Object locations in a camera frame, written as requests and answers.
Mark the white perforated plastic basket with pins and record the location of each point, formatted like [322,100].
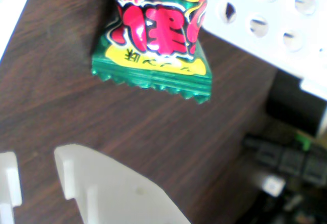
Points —
[281,52]

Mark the small white tag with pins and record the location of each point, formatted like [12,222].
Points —
[273,186]

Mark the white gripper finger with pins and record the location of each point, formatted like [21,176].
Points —
[7,183]
[117,198]

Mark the small green clip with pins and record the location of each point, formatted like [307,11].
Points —
[304,140]

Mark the green snack packet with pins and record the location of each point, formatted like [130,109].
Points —
[158,37]

